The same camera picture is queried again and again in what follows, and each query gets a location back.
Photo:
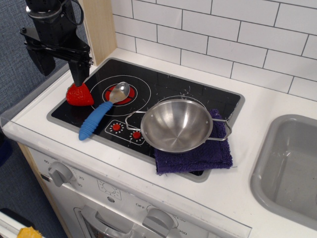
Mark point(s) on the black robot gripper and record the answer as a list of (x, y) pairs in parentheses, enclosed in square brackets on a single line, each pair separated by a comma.
[(57, 39)]

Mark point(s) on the stainless steel colander bowl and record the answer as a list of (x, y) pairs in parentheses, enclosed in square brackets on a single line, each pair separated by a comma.
[(176, 125)]

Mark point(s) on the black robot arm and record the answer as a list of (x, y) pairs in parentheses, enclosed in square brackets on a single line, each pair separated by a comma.
[(50, 10)]

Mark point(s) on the red plastic strawberry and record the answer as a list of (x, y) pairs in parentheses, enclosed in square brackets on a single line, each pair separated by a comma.
[(79, 96)]

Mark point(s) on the grey left oven knob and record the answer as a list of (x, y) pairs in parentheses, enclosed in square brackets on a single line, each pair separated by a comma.
[(60, 173)]

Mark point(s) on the grey oven knob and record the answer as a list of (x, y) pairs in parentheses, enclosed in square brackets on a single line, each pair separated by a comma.
[(60, 173), (159, 222)]

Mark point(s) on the white toy oven front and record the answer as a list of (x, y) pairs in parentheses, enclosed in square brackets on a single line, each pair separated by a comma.
[(92, 208)]

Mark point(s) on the purple folded cloth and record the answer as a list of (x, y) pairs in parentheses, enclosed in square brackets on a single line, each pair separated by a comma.
[(210, 155)]

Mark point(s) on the grey right oven knob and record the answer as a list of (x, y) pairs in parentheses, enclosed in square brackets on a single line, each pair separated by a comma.
[(159, 222)]

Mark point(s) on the grey plastic sink basin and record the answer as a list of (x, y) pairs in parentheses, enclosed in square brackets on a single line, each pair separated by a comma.
[(284, 180)]

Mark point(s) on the blue handled metal spoon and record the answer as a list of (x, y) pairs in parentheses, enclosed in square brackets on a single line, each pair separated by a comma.
[(118, 94)]

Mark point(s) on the wooden side post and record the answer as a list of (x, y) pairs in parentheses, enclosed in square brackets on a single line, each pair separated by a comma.
[(99, 27)]

